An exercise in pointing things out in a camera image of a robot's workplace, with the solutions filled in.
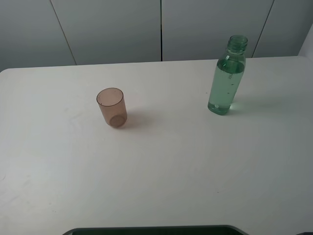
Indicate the green plastic water bottle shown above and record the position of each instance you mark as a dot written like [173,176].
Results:
[228,74]

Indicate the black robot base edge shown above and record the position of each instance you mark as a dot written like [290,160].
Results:
[167,230]

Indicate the pink translucent plastic cup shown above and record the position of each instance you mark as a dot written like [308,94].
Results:
[112,105]

